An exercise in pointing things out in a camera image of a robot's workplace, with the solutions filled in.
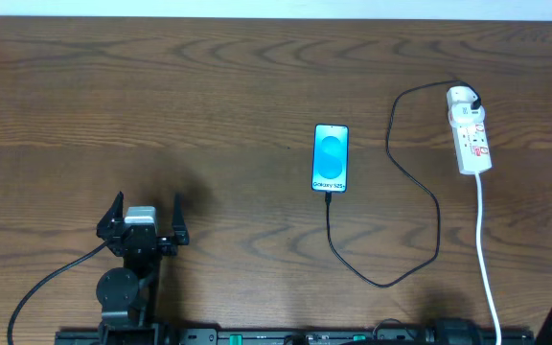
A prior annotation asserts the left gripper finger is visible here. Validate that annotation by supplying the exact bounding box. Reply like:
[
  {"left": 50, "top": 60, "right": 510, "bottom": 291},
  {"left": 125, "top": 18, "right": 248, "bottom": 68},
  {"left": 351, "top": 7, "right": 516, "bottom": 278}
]
[
  {"left": 172, "top": 194, "right": 190, "bottom": 245},
  {"left": 96, "top": 192, "right": 124, "bottom": 240}
]

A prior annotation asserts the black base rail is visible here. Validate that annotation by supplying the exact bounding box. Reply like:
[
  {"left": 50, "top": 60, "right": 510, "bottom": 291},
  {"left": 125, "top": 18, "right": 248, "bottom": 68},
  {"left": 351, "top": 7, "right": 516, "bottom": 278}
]
[{"left": 54, "top": 318, "right": 535, "bottom": 345}]

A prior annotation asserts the black left camera cable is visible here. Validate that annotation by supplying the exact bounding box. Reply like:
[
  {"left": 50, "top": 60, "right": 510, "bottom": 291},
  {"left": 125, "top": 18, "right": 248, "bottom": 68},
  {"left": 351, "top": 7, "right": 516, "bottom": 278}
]
[{"left": 6, "top": 239, "right": 112, "bottom": 345}]

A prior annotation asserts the black USB charging cable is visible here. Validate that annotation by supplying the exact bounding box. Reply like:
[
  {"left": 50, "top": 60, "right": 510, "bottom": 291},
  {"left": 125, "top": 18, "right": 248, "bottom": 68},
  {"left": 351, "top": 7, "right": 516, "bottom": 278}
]
[{"left": 324, "top": 80, "right": 483, "bottom": 289}]

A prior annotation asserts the white power strip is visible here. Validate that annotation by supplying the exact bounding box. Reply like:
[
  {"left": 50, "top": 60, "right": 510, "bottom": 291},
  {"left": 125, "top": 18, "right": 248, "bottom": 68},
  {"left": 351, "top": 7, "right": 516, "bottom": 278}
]
[{"left": 448, "top": 106, "right": 493, "bottom": 175}]

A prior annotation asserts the blue Galaxy smartphone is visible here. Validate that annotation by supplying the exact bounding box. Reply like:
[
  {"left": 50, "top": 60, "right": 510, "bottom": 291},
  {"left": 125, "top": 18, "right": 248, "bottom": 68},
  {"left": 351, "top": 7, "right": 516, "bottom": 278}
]
[{"left": 311, "top": 124, "right": 349, "bottom": 193}]

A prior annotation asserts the white USB charger adapter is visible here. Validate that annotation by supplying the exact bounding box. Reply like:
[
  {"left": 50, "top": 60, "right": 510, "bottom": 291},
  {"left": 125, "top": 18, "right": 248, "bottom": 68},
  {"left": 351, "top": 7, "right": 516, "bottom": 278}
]
[{"left": 447, "top": 86, "right": 485, "bottom": 127}]

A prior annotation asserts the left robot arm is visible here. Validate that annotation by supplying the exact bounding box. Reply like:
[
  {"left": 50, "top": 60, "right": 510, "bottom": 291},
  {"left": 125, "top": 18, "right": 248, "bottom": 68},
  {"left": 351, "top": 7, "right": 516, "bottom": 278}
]
[{"left": 96, "top": 194, "right": 190, "bottom": 344}]

